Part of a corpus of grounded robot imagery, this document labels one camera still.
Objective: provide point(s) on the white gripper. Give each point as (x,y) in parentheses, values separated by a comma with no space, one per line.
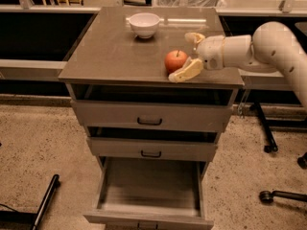
(210,52)

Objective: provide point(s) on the red apple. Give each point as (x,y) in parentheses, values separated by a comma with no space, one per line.
(174,60)

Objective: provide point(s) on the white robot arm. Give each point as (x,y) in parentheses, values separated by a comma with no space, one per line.
(272,48)

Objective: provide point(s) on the grey drawer cabinet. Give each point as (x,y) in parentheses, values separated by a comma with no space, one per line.
(152,138)

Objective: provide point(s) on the grey top drawer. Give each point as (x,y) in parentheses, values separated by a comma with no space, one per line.
(152,107)

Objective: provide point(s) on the grey drawer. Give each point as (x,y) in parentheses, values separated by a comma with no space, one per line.
(150,195)
(152,107)
(152,143)

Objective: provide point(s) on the grey middle drawer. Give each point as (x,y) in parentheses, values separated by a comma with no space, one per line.
(152,143)

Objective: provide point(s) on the grey bottom drawer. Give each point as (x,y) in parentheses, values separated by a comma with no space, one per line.
(150,195)

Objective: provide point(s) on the white ceramic bowl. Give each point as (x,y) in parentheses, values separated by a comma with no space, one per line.
(144,24)

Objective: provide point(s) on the black stand leg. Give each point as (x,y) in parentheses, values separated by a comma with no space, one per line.
(271,146)

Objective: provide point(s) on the grey metal railing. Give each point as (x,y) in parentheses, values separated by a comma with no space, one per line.
(32,69)

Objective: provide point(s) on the black caster leg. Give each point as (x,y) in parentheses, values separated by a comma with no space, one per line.
(267,197)

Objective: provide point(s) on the black bar on floor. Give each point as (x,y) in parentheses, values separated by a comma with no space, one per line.
(53,185)

